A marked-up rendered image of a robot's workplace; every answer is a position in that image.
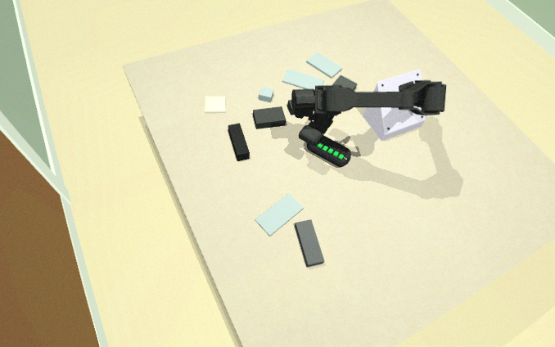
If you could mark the dark grey controller unit with green rocker switches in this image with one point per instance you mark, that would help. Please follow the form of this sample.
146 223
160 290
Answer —
331 151

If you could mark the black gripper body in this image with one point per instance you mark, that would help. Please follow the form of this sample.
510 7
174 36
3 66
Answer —
313 133

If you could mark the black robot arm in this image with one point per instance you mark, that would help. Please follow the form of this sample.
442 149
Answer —
333 99

